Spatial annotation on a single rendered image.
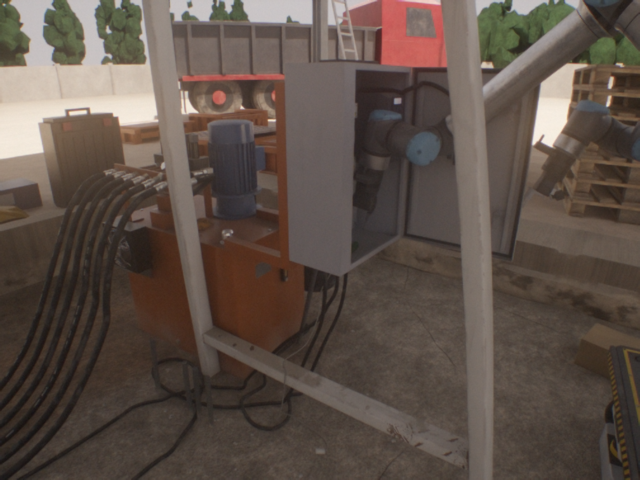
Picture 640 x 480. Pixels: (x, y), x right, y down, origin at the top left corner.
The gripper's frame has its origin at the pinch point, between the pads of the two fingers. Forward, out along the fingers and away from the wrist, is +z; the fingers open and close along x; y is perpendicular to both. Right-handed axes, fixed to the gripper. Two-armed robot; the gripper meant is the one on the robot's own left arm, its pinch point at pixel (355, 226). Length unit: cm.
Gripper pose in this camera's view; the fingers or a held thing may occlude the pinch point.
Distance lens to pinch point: 134.0
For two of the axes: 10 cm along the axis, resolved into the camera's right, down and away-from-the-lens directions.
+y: 4.0, -4.1, 8.2
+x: -9.0, -3.5, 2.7
